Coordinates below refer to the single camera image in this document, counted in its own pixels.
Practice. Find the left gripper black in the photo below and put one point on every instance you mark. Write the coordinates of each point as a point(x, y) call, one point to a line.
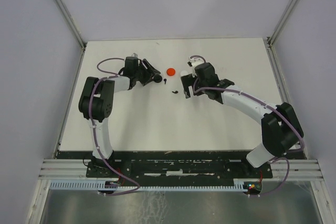
point(148, 77)

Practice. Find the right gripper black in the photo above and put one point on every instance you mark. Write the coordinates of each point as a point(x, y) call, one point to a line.
point(187, 81)

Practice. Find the black charging case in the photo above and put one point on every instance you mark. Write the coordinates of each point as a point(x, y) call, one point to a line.
point(157, 78)

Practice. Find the white charging case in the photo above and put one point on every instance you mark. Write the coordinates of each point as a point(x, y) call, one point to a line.
point(184, 73)

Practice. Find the orange charging case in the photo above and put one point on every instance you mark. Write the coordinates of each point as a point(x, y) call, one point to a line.
point(170, 72)

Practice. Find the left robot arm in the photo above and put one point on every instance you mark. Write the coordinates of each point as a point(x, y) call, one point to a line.
point(96, 100)

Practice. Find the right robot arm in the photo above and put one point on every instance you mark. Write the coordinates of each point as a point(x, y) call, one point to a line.
point(280, 127)

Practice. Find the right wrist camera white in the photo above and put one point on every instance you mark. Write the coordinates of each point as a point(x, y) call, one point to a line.
point(195, 61)

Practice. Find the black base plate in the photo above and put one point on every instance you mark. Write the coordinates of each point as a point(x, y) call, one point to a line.
point(179, 168)

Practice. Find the aluminium front rail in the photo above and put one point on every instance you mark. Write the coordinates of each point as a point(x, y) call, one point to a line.
point(299, 170)

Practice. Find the left aluminium frame post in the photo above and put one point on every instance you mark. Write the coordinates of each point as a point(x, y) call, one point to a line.
point(70, 22)

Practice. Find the aluminium frame post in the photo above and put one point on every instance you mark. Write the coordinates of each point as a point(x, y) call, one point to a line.
point(70, 22)
point(289, 9)

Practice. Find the right aluminium frame post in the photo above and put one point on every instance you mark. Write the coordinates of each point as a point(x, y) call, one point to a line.
point(289, 9)

